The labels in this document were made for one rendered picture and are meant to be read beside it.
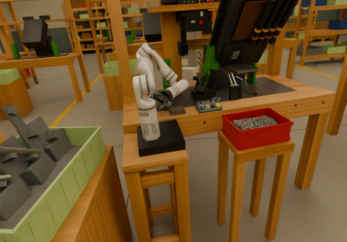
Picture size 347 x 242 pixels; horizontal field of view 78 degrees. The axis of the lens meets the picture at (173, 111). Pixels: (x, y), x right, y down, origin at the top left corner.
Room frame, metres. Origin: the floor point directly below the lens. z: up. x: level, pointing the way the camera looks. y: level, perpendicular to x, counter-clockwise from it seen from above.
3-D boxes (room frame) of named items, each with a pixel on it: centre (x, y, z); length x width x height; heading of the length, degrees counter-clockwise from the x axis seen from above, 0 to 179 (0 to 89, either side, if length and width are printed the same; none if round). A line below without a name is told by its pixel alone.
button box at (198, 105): (1.28, -0.23, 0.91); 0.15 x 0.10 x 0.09; 101
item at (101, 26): (10.95, 3.14, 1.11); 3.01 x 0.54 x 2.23; 92
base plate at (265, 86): (1.60, -0.36, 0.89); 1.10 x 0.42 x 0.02; 101
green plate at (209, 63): (1.53, -0.30, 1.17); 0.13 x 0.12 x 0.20; 101
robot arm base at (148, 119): (0.98, 0.13, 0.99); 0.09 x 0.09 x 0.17; 6
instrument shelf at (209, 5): (1.86, -0.32, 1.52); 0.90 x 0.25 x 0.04; 101
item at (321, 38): (9.70, -6.52, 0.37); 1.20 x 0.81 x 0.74; 94
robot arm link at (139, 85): (0.98, 0.13, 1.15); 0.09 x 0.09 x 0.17; 4
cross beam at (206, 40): (1.97, -0.30, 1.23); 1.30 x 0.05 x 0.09; 101
